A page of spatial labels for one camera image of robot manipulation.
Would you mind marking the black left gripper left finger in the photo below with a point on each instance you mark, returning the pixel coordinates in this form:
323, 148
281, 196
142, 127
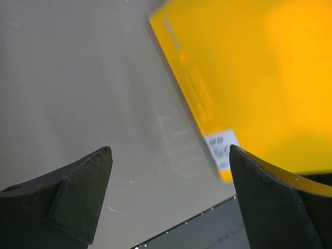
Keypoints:
60, 209

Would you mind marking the yellow plastic folder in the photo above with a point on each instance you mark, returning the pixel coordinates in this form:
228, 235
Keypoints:
256, 74

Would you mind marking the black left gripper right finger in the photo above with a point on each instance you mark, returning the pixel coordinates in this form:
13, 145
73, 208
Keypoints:
281, 209

